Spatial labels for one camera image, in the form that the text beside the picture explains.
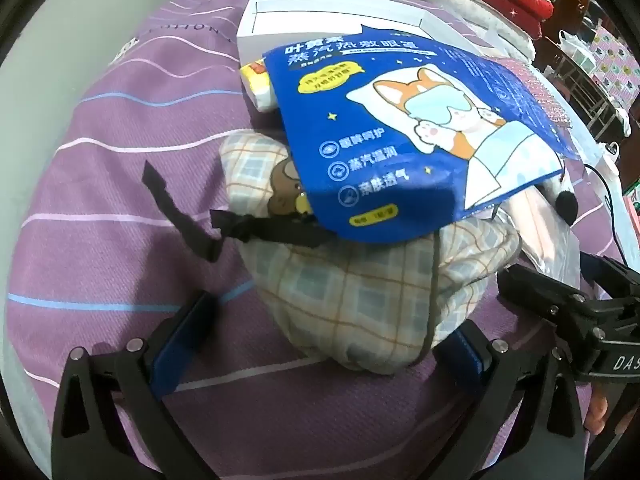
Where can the white plastic bag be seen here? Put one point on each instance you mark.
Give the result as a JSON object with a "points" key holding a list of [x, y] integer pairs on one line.
{"points": [[575, 47]]}

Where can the metal frame chair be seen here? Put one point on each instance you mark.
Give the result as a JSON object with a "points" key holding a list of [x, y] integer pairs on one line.
{"points": [[595, 97]]}

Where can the bear print plaid pouch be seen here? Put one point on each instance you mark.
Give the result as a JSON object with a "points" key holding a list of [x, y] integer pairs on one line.
{"points": [[350, 300]]}

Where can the white quilt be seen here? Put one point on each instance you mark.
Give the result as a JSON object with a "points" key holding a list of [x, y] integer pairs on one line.
{"points": [[450, 10]]}

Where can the clear plastic bag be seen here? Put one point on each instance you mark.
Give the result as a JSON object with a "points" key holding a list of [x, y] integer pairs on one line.
{"points": [[590, 150]]}

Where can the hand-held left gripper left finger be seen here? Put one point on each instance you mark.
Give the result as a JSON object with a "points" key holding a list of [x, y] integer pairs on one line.
{"points": [[182, 345]]}

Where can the blue eye mask packet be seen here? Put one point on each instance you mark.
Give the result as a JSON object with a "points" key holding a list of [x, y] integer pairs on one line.
{"points": [[350, 125]]}

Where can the yellow tissue pack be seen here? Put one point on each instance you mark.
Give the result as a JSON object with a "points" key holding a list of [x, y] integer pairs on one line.
{"points": [[260, 85]]}

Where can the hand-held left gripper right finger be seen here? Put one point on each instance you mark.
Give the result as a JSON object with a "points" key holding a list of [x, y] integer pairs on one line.
{"points": [[465, 360]]}

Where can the white cardboard box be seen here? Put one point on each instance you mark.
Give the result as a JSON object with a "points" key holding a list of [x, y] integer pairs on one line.
{"points": [[325, 15]]}

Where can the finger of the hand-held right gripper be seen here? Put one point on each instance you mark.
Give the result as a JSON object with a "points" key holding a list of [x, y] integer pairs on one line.
{"points": [[607, 272], [530, 287]]}

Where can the person's right hand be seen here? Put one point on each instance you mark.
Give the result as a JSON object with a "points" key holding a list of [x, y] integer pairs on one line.
{"points": [[597, 415]]}

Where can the purple striped bedsheet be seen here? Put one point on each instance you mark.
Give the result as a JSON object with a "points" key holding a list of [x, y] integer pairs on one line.
{"points": [[125, 210]]}

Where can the makeup sponge in clear bag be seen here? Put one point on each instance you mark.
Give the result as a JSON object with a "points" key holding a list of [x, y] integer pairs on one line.
{"points": [[537, 230]]}

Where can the patterned gift bag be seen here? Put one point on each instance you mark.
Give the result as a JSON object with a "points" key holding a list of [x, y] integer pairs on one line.
{"points": [[617, 57]]}

